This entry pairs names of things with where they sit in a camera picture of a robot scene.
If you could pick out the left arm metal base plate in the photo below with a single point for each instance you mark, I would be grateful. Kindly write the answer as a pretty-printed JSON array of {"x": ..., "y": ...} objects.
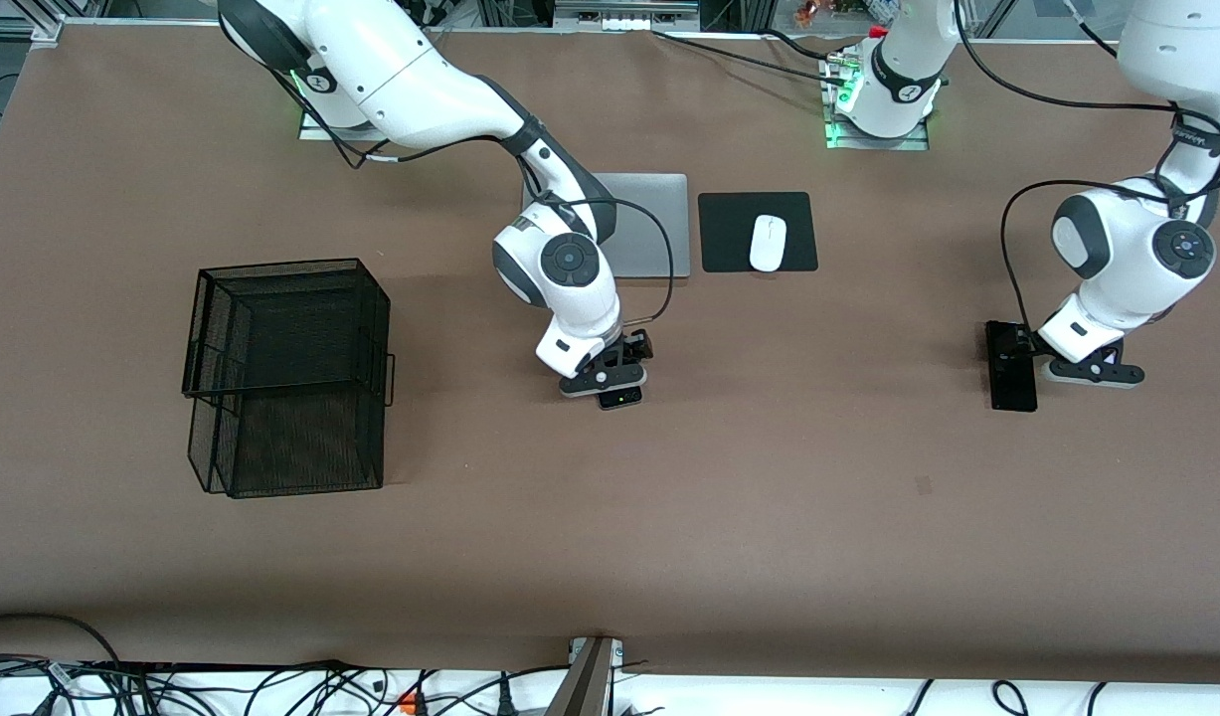
[{"x": 913, "y": 144}]

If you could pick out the white power strip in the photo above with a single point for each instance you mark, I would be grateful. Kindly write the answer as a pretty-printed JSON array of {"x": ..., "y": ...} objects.
[{"x": 624, "y": 22}]

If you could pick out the long black slab phone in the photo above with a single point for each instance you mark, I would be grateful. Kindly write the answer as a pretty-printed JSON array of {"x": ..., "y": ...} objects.
[{"x": 1012, "y": 393}]

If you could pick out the white computer mouse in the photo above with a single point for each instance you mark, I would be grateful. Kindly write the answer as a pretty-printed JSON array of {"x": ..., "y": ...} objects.
[{"x": 768, "y": 244}]

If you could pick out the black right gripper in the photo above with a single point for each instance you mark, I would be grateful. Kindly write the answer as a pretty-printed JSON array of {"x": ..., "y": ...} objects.
[{"x": 636, "y": 347}]

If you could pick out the silver closed laptop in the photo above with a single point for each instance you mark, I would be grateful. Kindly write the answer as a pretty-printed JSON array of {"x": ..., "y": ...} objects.
[{"x": 639, "y": 199}]

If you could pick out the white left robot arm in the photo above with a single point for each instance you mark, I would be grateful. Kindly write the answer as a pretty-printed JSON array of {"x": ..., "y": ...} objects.
[{"x": 1117, "y": 268}]

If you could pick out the grey metal camera bracket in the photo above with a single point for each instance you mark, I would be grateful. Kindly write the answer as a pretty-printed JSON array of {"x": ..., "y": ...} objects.
[{"x": 585, "y": 686}]

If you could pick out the small black flip phone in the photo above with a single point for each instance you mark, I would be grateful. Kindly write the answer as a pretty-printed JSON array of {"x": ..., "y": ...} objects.
[{"x": 619, "y": 400}]

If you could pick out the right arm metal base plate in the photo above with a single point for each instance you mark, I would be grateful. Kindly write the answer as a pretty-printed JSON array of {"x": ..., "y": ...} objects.
[{"x": 321, "y": 133}]

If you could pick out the aluminium frame profile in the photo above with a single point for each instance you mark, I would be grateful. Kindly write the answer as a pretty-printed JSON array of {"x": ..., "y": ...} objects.
[{"x": 13, "y": 30}]

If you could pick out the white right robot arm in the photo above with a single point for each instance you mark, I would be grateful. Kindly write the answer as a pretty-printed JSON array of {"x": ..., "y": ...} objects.
[{"x": 411, "y": 70}]

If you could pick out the black mouse pad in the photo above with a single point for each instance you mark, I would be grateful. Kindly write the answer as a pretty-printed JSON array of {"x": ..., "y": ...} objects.
[{"x": 729, "y": 234}]

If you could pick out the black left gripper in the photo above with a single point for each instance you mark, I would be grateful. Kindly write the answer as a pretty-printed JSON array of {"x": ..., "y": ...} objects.
[{"x": 1019, "y": 343}]

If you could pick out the black mesh two-tier tray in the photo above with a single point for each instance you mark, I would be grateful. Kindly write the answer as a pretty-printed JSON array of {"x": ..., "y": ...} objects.
[{"x": 356, "y": 457}]

